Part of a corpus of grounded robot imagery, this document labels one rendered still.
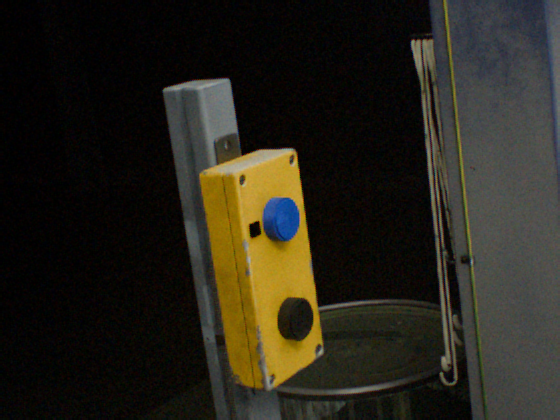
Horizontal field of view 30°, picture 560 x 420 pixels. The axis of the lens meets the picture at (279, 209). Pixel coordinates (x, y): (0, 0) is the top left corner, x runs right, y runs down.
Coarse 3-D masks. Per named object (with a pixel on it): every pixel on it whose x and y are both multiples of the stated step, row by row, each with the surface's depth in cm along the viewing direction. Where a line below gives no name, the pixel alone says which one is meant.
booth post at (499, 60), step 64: (448, 0) 152; (512, 0) 146; (448, 64) 155; (512, 64) 149; (448, 128) 158; (512, 128) 152; (512, 192) 154; (512, 256) 157; (512, 320) 160; (512, 384) 163
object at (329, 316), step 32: (320, 320) 270; (352, 320) 267; (384, 320) 264; (416, 320) 261; (448, 320) 256; (352, 352) 245; (384, 352) 243; (416, 352) 240; (288, 384) 232; (320, 384) 230; (352, 384) 228
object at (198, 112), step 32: (192, 96) 119; (224, 96) 121; (192, 128) 120; (224, 128) 122; (192, 160) 123; (192, 192) 123; (192, 224) 124; (192, 256) 125; (224, 352) 127; (224, 384) 129; (224, 416) 130; (256, 416) 128
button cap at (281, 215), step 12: (276, 204) 118; (288, 204) 119; (264, 216) 118; (276, 216) 118; (288, 216) 119; (264, 228) 118; (276, 228) 118; (288, 228) 119; (276, 240) 120; (288, 240) 120
